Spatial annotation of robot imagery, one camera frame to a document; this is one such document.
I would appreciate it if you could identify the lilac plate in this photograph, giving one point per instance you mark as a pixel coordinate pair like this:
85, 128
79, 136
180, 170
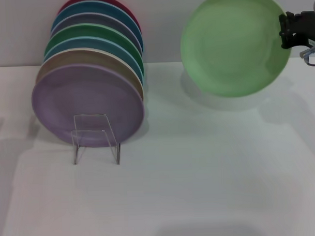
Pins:
69, 100

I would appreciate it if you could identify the red plate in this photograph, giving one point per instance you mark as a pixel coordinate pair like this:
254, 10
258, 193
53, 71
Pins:
130, 9

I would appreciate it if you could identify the grey plate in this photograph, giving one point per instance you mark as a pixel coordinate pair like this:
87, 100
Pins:
92, 18

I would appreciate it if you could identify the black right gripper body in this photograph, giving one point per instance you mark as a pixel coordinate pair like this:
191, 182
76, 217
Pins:
309, 24

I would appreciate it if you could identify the dark teal plate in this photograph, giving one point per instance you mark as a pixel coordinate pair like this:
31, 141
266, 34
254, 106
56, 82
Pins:
91, 7

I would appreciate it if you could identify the light green plate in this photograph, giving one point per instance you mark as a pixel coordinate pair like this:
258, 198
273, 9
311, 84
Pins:
232, 43

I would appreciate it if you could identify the dark green plate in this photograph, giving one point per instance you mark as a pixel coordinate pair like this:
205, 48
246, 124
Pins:
92, 31

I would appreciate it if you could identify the beige plate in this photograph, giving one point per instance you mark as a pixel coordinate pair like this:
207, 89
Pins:
88, 57

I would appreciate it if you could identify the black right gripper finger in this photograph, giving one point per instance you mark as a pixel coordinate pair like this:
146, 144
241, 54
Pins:
288, 39
287, 21

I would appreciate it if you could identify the light blue plate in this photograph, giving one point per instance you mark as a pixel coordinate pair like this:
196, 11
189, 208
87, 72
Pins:
92, 43

